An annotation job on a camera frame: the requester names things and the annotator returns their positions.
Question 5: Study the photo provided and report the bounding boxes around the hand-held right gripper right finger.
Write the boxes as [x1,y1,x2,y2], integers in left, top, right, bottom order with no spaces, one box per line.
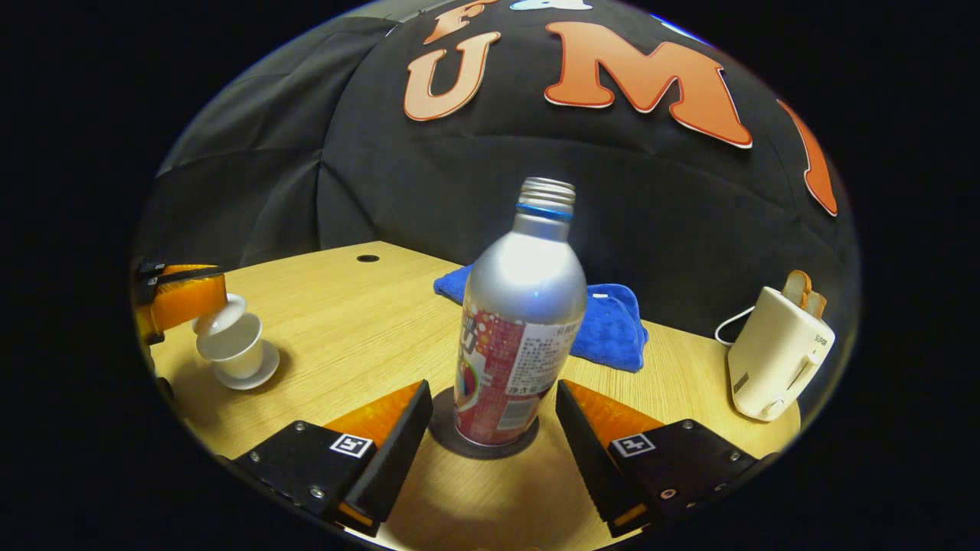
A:
[555,379,778,538]

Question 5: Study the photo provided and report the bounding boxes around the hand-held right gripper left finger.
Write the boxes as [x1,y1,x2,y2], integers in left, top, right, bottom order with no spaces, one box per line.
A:
[230,380,434,536]

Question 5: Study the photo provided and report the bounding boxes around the dark brown round coaster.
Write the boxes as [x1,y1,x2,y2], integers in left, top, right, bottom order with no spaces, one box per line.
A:
[427,386,541,461]

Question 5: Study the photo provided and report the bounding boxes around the white teacup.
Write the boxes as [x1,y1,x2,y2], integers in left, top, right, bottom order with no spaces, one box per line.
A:
[196,311,264,380]

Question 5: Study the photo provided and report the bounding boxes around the silver water bottle red label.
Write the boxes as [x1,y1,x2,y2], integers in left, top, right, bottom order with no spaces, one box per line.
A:
[453,177,589,448]

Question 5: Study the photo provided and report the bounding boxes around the white saucer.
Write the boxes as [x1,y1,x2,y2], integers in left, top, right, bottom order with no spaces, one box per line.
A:
[212,340,281,391]

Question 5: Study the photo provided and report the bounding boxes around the blue towel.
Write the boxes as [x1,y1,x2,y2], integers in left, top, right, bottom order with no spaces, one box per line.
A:
[433,264,650,373]

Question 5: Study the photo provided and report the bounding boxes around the white toaster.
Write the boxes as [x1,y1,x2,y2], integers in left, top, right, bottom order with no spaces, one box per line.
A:
[726,287,836,422]

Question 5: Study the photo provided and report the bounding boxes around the black backdrop cloth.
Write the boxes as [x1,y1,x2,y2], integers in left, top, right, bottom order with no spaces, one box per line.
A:
[134,0,858,337]

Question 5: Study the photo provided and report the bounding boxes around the white toaster cable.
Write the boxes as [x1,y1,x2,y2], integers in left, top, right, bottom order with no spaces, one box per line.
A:
[714,306,757,347]

